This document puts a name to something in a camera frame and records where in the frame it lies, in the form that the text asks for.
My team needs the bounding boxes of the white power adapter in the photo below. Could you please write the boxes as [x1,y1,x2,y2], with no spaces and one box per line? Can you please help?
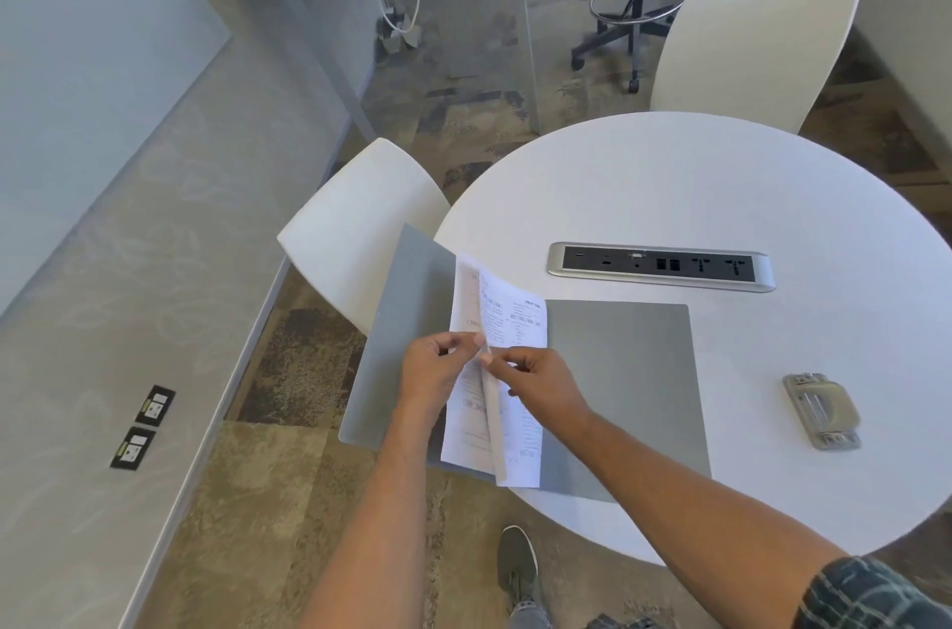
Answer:
[379,11,425,54]

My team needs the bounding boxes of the black office stool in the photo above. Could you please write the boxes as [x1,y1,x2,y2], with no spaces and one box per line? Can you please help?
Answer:
[571,0,715,94]

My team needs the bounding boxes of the silver table power socket panel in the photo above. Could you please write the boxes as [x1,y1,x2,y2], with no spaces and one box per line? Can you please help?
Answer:
[547,242,776,294]

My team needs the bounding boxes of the person's left forearm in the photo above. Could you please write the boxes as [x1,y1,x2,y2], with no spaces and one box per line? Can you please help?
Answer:
[297,404,449,629]

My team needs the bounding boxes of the person's right forearm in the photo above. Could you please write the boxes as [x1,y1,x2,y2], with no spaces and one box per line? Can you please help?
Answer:
[545,407,850,629]

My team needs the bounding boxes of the silver hole punch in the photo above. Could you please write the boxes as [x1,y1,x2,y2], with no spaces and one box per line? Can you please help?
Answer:
[782,373,862,452]

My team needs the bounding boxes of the pale blue wall board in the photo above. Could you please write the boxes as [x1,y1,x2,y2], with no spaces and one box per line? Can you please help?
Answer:
[0,0,234,317]

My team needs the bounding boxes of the person's right hand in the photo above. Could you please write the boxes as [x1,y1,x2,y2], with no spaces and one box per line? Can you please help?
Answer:
[482,345,593,441]

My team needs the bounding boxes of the grey-green shoe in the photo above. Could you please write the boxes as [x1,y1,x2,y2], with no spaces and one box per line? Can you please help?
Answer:
[497,525,541,612]

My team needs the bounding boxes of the black wall socket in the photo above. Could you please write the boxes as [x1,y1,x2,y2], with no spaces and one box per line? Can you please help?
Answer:
[110,427,157,471]
[135,385,177,426]

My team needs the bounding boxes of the person's grey trouser leg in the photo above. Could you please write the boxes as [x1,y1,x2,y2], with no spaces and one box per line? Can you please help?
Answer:
[509,599,663,629]

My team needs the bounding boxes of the grey document folder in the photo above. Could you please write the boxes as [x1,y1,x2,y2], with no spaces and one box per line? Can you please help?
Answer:
[338,223,713,504]

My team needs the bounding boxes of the white chair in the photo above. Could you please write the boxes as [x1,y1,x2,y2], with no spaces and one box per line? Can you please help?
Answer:
[651,0,862,136]
[277,137,452,337]

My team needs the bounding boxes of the person's left hand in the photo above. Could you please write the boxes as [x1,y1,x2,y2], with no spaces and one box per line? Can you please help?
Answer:
[401,330,487,430]

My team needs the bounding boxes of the dark plaid shirt sleeve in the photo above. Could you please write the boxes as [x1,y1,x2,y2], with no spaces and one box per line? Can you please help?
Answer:
[792,556,952,629]

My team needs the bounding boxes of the printed white paper sheets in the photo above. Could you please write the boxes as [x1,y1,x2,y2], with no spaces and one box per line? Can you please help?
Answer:
[440,251,549,490]

